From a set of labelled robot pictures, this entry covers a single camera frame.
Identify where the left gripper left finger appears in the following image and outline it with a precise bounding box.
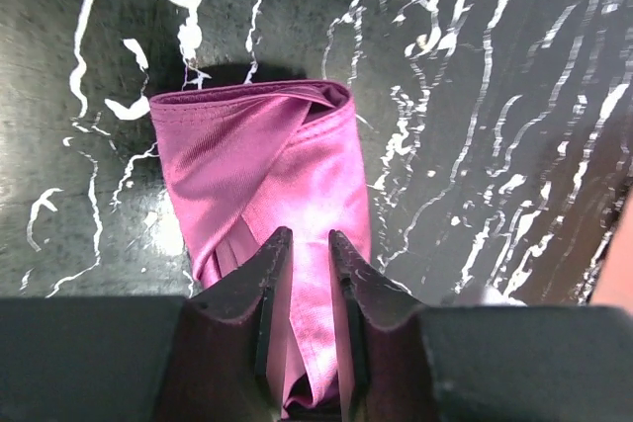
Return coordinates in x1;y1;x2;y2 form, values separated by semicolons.
190;226;293;392

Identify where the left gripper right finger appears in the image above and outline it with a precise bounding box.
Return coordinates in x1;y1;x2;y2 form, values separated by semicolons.
328;230;425;412

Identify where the magenta cloth napkin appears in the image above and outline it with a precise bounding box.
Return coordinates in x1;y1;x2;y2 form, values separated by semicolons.
149;80;372;408

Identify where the pink compartment tray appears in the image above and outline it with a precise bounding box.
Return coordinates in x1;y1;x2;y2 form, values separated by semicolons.
589;193;632;313

